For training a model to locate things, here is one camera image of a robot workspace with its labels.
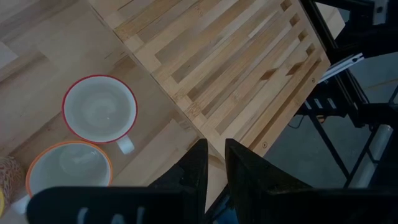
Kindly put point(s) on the white mug yellow rim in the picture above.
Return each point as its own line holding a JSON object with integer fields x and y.
{"x": 9, "y": 177}

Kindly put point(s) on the silver aluminium profile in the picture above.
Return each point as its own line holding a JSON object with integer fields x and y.
{"x": 342, "y": 66}

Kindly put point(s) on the slatted wooden mug rack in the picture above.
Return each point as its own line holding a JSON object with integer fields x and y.
{"x": 217, "y": 62}

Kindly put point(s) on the white mug red rim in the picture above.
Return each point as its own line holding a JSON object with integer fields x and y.
{"x": 99, "y": 109}

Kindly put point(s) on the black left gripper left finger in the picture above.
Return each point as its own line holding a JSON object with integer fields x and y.
{"x": 174, "y": 202}

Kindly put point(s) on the white mug orange rim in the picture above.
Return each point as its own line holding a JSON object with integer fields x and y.
{"x": 70, "y": 168}

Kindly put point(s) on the black metal table frame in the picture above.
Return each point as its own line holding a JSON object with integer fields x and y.
{"x": 351, "y": 105}

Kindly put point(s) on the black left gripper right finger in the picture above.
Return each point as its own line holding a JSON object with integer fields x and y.
{"x": 280, "y": 202}

